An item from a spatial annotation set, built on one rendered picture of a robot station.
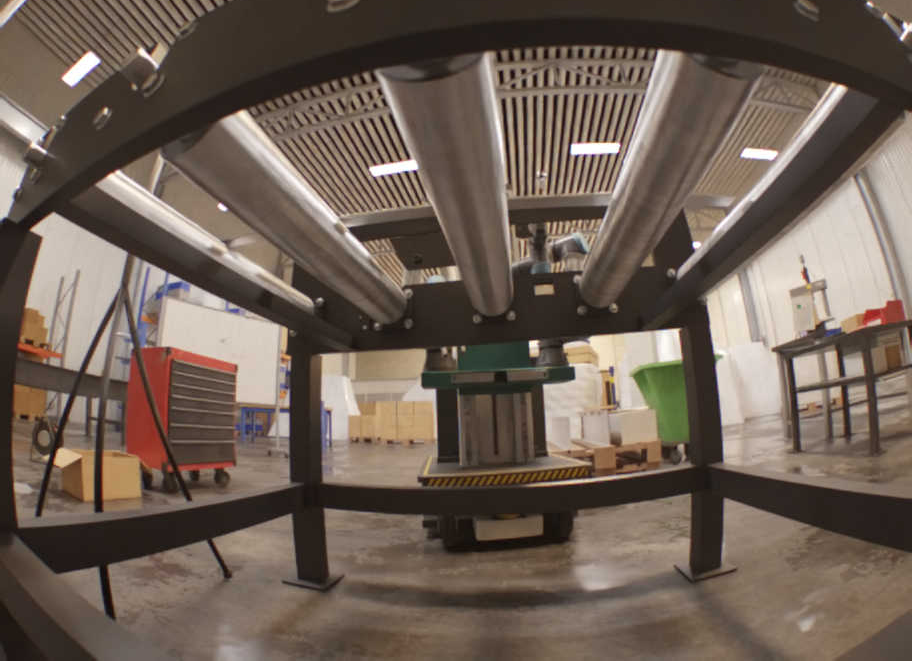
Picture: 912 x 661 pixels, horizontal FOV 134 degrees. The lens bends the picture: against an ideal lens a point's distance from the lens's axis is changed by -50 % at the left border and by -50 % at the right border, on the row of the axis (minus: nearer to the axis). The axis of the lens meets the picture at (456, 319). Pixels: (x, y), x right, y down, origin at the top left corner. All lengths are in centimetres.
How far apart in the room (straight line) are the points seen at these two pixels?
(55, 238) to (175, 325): 653
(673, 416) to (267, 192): 331
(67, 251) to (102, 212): 1076
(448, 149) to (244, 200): 28
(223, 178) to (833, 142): 69
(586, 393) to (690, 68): 403
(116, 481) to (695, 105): 265
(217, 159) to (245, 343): 525
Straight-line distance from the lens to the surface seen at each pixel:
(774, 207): 58
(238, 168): 51
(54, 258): 1112
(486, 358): 179
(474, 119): 41
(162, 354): 273
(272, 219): 59
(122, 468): 254
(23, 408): 943
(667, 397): 343
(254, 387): 569
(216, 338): 551
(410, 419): 924
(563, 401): 431
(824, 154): 51
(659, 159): 52
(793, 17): 40
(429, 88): 36
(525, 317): 111
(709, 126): 47
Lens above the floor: 53
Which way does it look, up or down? 15 degrees up
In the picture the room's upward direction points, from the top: 2 degrees counter-clockwise
